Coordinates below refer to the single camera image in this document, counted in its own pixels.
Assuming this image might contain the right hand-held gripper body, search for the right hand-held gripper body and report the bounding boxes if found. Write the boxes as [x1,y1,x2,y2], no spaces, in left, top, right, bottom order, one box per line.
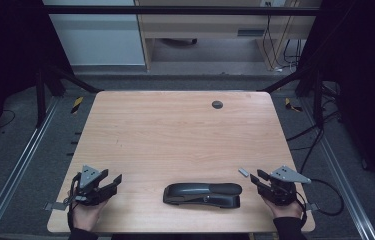
[264,165,312,206]

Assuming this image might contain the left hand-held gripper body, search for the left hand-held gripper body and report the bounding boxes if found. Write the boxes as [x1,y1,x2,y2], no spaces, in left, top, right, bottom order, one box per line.
[72,165,109,206]

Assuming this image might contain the black stapler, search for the black stapler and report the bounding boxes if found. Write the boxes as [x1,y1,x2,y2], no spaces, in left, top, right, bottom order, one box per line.
[162,182,243,210]

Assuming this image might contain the person's right hand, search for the person's right hand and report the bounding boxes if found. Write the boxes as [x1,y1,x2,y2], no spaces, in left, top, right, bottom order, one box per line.
[262,196,304,220]

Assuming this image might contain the person's left hand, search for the person's left hand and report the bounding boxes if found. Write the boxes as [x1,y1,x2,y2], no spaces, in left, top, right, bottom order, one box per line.
[71,199,109,232]

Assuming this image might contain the yellow black tape strip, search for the yellow black tape strip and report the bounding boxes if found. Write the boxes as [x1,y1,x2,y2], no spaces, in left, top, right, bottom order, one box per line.
[70,96,85,115]

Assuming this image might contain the black curtain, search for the black curtain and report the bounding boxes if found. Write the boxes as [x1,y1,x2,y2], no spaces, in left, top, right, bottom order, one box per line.
[298,0,375,204]
[0,0,74,158]

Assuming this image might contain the white cabinet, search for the white cabinet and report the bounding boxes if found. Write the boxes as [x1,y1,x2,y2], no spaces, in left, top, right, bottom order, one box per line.
[42,0,146,67]

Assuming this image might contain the dark object under desk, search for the dark object under desk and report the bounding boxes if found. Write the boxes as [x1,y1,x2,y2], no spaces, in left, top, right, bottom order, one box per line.
[161,38,198,47]

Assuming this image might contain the light wooden desk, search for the light wooden desk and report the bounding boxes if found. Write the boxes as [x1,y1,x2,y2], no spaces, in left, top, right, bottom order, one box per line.
[134,0,323,72]

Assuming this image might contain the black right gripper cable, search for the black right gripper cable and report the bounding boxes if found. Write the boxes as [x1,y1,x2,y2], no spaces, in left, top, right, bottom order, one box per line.
[294,190,309,228]

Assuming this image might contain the black floor cables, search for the black floor cables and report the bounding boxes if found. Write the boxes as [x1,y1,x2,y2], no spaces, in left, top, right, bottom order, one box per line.
[286,79,343,175]

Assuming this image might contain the aluminium floor rail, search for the aluminium floor rail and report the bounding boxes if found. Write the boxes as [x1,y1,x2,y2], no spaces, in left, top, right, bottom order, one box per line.
[0,96,61,240]
[299,98,375,240]

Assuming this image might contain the black looped floor cable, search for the black looped floor cable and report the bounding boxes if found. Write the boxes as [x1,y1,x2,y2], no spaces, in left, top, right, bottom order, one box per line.
[309,178,345,217]

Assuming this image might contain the yellow-handled tool on floor right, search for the yellow-handled tool on floor right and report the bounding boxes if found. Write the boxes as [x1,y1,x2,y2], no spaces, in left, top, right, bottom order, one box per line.
[284,97,304,113]

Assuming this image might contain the black metal frame stand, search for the black metal frame stand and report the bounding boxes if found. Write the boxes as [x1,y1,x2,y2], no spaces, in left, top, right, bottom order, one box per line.
[34,64,104,129]
[258,64,326,129]

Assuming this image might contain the thin black floor cable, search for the thin black floor cable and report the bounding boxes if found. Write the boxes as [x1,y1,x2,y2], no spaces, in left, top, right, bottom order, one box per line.
[0,109,17,129]

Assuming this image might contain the cables under wooden desk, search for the cables under wooden desk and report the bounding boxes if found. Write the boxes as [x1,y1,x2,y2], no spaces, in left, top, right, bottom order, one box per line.
[261,1,304,73]

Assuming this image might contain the black horizontal frame bar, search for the black horizontal frame bar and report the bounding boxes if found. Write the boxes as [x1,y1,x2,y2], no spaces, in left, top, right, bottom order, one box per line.
[41,4,321,17]

